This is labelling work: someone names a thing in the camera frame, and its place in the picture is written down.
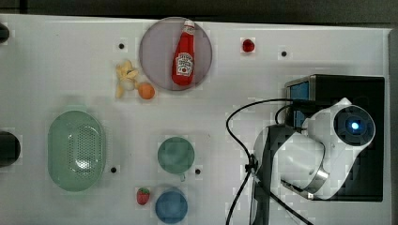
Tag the red ketchup bottle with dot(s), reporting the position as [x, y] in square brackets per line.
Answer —
[183, 61]

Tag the red strawberry toy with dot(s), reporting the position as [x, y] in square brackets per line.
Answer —
[142, 195]

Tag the black round mount lower left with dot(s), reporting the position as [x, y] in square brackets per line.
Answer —
[10, 148]

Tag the black toaster oven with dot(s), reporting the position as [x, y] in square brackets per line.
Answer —
[365, 180]

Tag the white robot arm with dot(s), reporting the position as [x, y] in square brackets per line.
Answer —
[314, 159]

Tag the black round mount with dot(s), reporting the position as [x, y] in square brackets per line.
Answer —
[4, 33]
[10, 148]

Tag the blue bowl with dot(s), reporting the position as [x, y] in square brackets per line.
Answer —
[172, 206]

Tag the green cup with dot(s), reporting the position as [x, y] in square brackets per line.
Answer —
[176, 156]

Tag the blue oven door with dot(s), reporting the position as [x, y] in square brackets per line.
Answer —
[299, 91]

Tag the small red tomato toy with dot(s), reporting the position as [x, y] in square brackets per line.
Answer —
[248, 46]

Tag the grey round plate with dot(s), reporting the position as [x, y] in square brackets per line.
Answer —
[157, 49]

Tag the black round mount upper left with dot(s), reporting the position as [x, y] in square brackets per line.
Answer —
[4, 33]

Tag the yellow plush toy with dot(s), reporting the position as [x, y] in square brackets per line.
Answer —
[126, 75]

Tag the green perforated basket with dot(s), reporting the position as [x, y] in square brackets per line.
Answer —
[76, 151]

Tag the orange ball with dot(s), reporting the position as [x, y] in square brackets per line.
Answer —
[146, 90]

